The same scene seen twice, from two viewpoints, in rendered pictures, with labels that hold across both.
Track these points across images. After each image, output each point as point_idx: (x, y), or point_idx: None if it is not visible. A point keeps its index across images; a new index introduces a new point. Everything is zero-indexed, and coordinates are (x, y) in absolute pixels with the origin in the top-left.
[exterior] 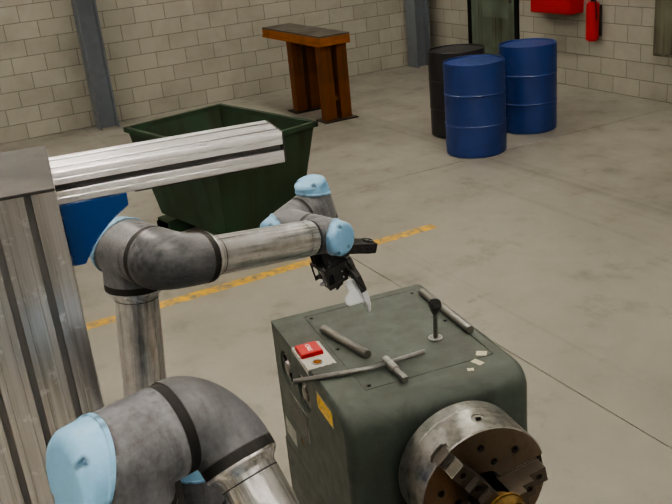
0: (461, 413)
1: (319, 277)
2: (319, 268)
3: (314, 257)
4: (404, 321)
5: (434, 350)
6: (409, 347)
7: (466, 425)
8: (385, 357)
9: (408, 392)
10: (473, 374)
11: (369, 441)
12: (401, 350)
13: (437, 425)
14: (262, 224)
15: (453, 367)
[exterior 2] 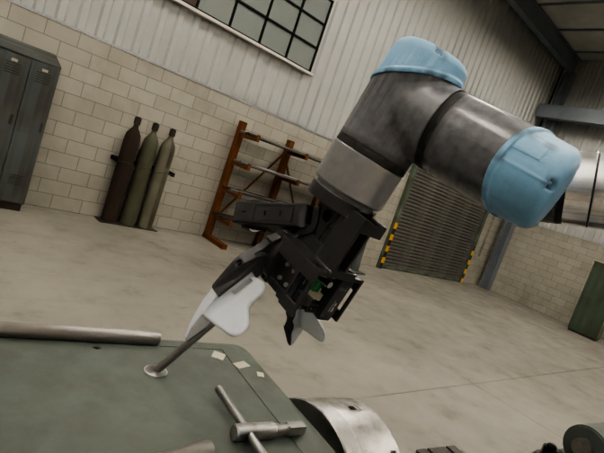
0: (346, 415)
1: (306, 303)
2: (352, 274)
3: (359, 249)
4: (67, 380)
5: (199, 384)
6: (180, 402)
7: (368, 419)
8: (244, 426)
9: (321, 439)
10: (269, 377)
11: None
12: (188, 412)
13: (361, 445)
14: (579, 156)
15: (253, 384)
